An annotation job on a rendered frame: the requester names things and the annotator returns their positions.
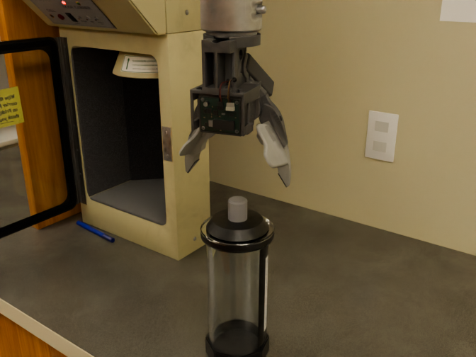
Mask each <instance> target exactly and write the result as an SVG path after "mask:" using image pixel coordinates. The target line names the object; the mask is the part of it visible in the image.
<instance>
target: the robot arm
mask: <svg viewBox="0 0 476 357"><path fill-rule="evenodd" d="M262 3H263V0H200V28H201V29H202V30H203V31H205V32H206V33H203V40H201V48H202V75H203V84H201V85H199V86H197V87H195V88H192V89H190V99H191V130H192V131H191V133H190V135H189V136H188V141H187V142H186V143H185V144H184V145H183V146H182V148H181V149H180V151H179V155H180V156H183V155H185V168H186V172H187V173H189V172H190V171H191V169H192V168H193V167H194V166H195V165H196V164H197V162H198V161H199V160H200V159H199V157H200V153H201V152H202V151H203V150H204V149H205V147H206V142H207V141H208V139H209V138H211V137H212V136H214V135H215V134H221V135H233V136H240V137H241V136H245V135H248V134H249V133H250V132H252V131H253V125H254V120H256V119H257V118H259V120H260V123H261V124H258V125H256V131H257V135H256V136H257V138H258V140H259V142H260V143H261V144H262V145H263V155H264V158H265V160H266V162H267V164H268V165H269V166H270V167H271V168H276V167H277V168H278V175H279V176H280V179H281V180H282V182H283V183H284V185H285V187H288V186H289V185H290V178H291V164H290V153H289V149H288V138H287V134H286V130H285V123H284V120H283V116H282V115H281V112H280V111H279V109H278V108H277V106H276V105H275V104H274V103H273V102H272V101H271V99H270V98H269V96H272V94H273V85H274V81H273V80H272V79H271V78H270V76H269V75H267V73H266V72H265V71H264V70H263V69H262V67H261V66H260V65H259V64H258V63H257V61H256V60H255V59H254V58H253V57H252V56H251V55H250V54H249V53H246V51H247V47H255V46H258V45H260V44H261V34H260V33H257V31H260V30H261V29H262V14H265V13H266V6H264V5H262ZM196 99H197V103H198V105H197V106H196V108H195V111H194V100H196ZM259 116H260V117H259Z"/></svg>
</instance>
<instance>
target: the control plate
mask: <svg viewBox="0 0 476 357"><path fill-rule="evenodd" d="M30 1H31V2H33V3H34V4H35V5H36V6H37V7H38V8H39V9H40V10H41V11H42V12H43V13H44V14H45V15H46V16H47V17H48V18H49V19H50V20H51V21H52V22H53V23H54V24H63V25H72V26H88V27H97V28H114V29H117V28H116V27H115V26H114V25H113V24H112V23H111V22H110V20H109V19H108V18H107V17H106V16H105V15H104V13H103V12H102V11H101V10H100V9H99V8H98V7H97V5H95V3H94V2H93V1H92V0H30ZM61 1H64V2H65V3H66V5H64V4H63V3H62V2H61ZM76 1H78V2H79V3H80V4H81V5H78V4H77V3H76ZM65 13H71V14H72V15H73V17H75V19H77V20H78V22H74V21H72V20H71V19H70V18H69V17H68V16H67V15H66V14H65ZM50 14H52V15H53V16H54V18H53V17H51V16H50ZM58 14H61V15H62V16H64V20H62V19H60V18H59V17H58V16H57V15H58ZM78 16H81V17H82V19H80V20H79V19H78ZM86 16H88V17H89V18H90V20H87V19H86ZM94 17H97V18H98V19H99V20H97V21H95V18H94Z"/></svg>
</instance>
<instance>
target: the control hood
mask: <svg viewBox="0 0 476 357"><path fill-rule="evenodd" d="M22 1H24V2H25V3H26V4H27V5H28V6H29V7H30V8H31V9H32V10H33V11H34V12H35V13H36V14H37V15H38V16H39V17H40V18H41V19H42V20H44V22H46V24H48V25H49V26H57V27H66V28H81V29H90V30H106V31H114V32H123V33H139V34H147V35H165V33H166V17H165V3H164V0H92V1H93V2H94V3H95V5H97V7H98V8H99V9H100V10H101V11H102V12H103V13H104V15H105V16H106V17H107V18H108V19H109V20H110V22H111V23H112V24H113V25H114V26H115V27H116V28H117V29H114V28H97V27H88V26H80V25H63V24H54V23H53V22H52V21H51V20H50V19H49V18H48V17H47V16H46V15H45V14H44V13H43V12H42V11H41V10H40V9H39V8H38V7H37V6H36V5H35V4H34V3H33V2H31V1H30V0H22Z"/></svg>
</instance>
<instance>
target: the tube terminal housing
mask: <svg viewBox="0 0 476 357"><path fill-rule="evenodd" d="M164 3H165V17H166V33H165V35H147V34H139V33H123V32H114V31H106V30H90V29H81V28H66V27H59V36H60V37H65V38H67V44H68V50H69V61H70V67H71V73H72V85H73V92H74V102H75V109H76V120H77V127H78V133H79V144H80V150H81V162H82V169H83V175H84V186H85V192H86V204H87V205H86V204H83V203H81V213H82V219H83V222H85V223H87V224H90V225H93V226H94V227H97V228H99V229H102V230H105V231H107V232H110V233H111V234H114V235H117V236H119V237H122V238H124V239H126V240H129V241H131V242H134V243H136V244H139V245H141V246H143V247H146V248H148V249H151V250H153V251H156V252H158V253H160V254H163V255H165V256H168V257H171V258H173V259H176V260H177V261H179V260H181V259H182V258H184V257H185V256H188V255H189V254H190V253H192V252H194V251H195V250H196V249H199V248H200V247H202V246H203V245H205V243H204V242H203V241H202V239H201V236H200V227H201V225H202V223H203V222H204V221H205V220H206V219H208V218H209V217H210V174H209V142H208V141H207V142H206V147H205V149H204V150H203V151H202V152H201V153H200V157H199V159H200V160H199V161H198V162H197V164H196V165H195V166H194V167H193V168H192V169H191V171H190V172H189V173H187V172H186V168H185V155H183V156H180V155H179V151H180V149H181V148H182V146H183V145H184V144H185V143H186V142H187V141H188V136H189V135H190V133H191V131H192V130H191V99H190V89H192V88H195V87H197V86H199V85H201V84H203V75H202V48H201V40H203V33H206V32H205V31H203V30H202V29H201V28H200V0H164ZM78 47H92V48H98V49H104V50H116V51H123V52H134V53H140V54H147V55H152V56H153V57H154V58H155V60H156V61H157V66H158V77H159V102H160V114H161V138H162V126H164V127H168V128H171V155H172V162H171V161H167V160H164V151H163V139H162V151H163V164H164V188H165V201H166V224H165V225H162V226H161V225H158V224H156V223H153V222H150V221H148V220H144V219H142V218H140V217H137V216H134V215H131V214H129V213H126V212H123V211H121V210H117V209H115V208H112V207H109V206H107V205H104V204H102V203H98V202H96V201H94V200H92V199H90V197H89V196H88V193H87V190H86V179H85V172H84V160H83V154H82V148H81V136H80V130H79V119H78V112H77V101H76V94H75V88H74V77H73V70H72V59H71V50H72V48H78Z"/></svg>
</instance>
